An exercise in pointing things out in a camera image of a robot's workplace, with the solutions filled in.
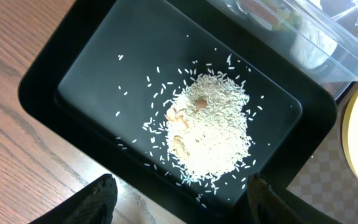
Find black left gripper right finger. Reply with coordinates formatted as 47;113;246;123
247;172;338;224

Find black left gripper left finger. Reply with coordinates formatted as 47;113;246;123
30;174;118;224

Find rice pile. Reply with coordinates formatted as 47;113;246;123
114;52;272;209

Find white tissue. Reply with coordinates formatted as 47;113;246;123
290;19;337;69

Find green snack wrapper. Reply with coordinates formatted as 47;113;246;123
237;0;303;32

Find clear plastic waste bin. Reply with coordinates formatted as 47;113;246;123
210;0;358;98

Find dark brown serving tray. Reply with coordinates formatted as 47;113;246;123
288;83;358;223

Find black plastic tray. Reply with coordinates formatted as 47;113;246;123
19;1;337;223

